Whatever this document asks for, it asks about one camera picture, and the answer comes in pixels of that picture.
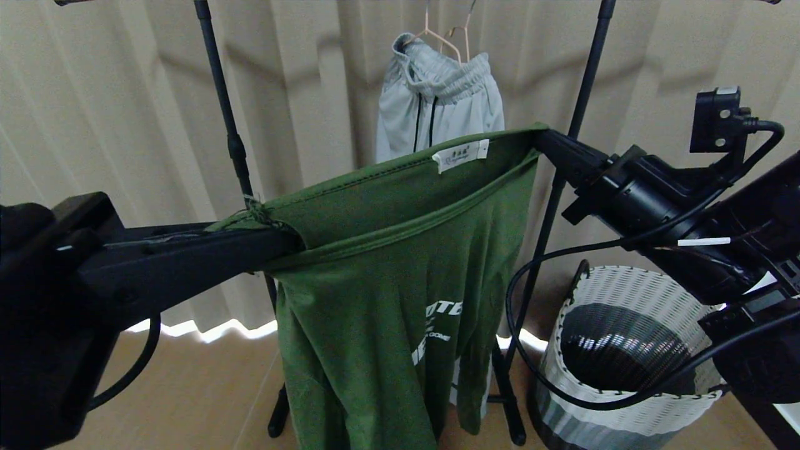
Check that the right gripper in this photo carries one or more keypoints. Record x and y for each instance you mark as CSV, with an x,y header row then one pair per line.
x,y
650,200

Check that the beige curtain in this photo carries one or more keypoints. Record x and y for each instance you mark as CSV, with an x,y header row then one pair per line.
x,y
94,125

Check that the pale grey shorts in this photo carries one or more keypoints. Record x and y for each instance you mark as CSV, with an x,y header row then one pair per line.
x,y
456,106

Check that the green garment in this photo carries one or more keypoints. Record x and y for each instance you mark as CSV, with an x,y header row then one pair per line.
x,y
375,281

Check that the pink clothes hanger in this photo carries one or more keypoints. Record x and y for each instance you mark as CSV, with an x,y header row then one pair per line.
x,y
437,37
466,44

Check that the black clothes rack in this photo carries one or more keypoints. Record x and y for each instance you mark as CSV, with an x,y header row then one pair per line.
x,y
236,150

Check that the white laundry basket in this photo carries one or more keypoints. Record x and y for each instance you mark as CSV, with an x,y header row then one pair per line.
x,y
625,287

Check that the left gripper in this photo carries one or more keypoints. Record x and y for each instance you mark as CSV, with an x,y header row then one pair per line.
x,y
50,312

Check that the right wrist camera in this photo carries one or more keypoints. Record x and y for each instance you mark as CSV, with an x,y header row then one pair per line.
x,y
715,119

